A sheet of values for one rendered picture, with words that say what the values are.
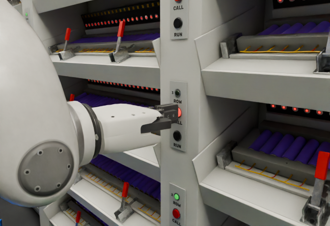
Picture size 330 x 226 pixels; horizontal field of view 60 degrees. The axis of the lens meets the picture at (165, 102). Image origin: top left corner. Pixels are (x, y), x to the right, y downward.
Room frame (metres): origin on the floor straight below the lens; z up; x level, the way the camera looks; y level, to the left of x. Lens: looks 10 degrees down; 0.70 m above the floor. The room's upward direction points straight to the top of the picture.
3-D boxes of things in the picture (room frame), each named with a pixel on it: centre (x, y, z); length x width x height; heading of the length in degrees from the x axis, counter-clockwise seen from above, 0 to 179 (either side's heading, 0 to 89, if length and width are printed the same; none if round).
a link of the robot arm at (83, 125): (0.36, 0.12, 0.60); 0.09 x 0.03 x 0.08; 44
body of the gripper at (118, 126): (0.40, 0.07, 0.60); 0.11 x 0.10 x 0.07; 134
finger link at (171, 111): (0.45, -0.01, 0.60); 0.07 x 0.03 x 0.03; 134
